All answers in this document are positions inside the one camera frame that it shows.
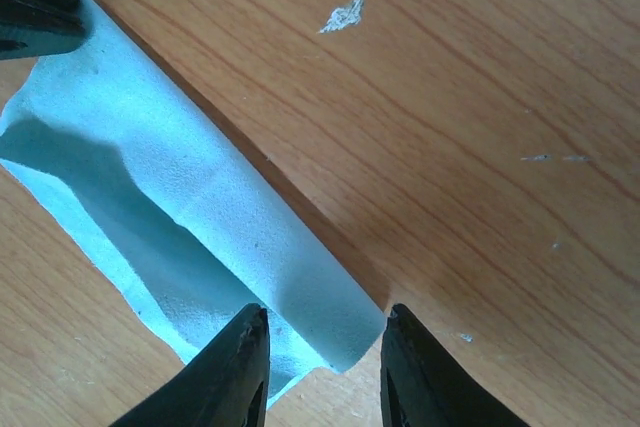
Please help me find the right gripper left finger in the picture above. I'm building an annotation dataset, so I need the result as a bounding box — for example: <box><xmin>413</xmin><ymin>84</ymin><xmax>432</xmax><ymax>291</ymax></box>
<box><xmin>113</xmin><ymin>303</ymin><xmax>270</xmax><ymax>426</ymax></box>

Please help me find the light blue cleaning cloth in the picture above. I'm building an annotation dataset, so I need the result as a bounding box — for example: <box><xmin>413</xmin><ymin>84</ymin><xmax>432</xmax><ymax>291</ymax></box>
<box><xmin>1</xmin><ymin>0</ymin><xmax>384</xmax><ymax>402</ymax></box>

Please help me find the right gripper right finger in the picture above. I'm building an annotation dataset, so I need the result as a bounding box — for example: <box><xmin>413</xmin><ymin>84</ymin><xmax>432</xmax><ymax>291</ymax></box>
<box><xmin>380</xmin><ymin>303</ymin><xmax>527</xmax><ymax>426</ymax></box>

